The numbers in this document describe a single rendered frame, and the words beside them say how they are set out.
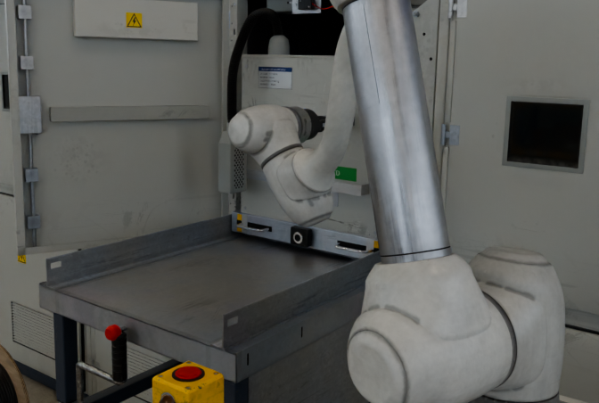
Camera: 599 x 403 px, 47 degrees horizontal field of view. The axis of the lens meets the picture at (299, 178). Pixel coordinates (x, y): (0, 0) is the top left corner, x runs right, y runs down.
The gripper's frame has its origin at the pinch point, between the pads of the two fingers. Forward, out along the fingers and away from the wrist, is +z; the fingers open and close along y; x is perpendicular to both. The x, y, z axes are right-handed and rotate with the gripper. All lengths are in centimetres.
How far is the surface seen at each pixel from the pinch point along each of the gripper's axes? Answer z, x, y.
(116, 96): -22, 4, -63
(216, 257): -17, -38, -29
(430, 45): 7.4, 19.4, 19.5
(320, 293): -29.3, -35.7, 13.8
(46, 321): 6, -93, -146
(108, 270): -44, -38, -41
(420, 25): 7.4, 24.2, 16.3
